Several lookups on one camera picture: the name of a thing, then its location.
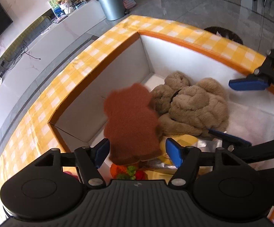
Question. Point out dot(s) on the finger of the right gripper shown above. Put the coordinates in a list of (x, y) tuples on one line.
[(250, 83), (228, 140)]

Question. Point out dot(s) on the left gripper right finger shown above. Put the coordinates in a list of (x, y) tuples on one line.
[(186, 161)]

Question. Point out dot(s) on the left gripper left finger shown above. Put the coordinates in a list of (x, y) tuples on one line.
[(89, 160)]

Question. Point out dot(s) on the pink white crochet toy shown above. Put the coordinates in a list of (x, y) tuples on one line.
[(249, 123)]

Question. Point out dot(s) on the orange crochet carrot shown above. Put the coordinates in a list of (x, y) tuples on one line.
[(130, 172)]

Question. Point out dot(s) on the brown plush monkey toy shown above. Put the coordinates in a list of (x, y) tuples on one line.
[(190, 109)]

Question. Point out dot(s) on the brown bear-shaped sponge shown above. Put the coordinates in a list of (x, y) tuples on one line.
[(132, 126)]

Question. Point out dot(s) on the orange cardboard box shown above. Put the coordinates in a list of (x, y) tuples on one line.
[(146, 60)]

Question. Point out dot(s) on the yellow checkered tablecloth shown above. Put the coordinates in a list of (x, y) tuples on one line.
[(33, 136)]

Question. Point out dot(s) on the white marble tv cabinet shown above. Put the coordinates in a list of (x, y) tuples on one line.
[(43, 50)]

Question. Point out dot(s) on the pink woven basket bag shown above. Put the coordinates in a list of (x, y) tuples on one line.
[(129, 4)]

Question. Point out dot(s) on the picture book behind bear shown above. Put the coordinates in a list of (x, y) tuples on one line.
[(58, 12)]

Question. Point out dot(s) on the grey metal trash can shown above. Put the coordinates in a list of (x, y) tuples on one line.
[(113, 9)]

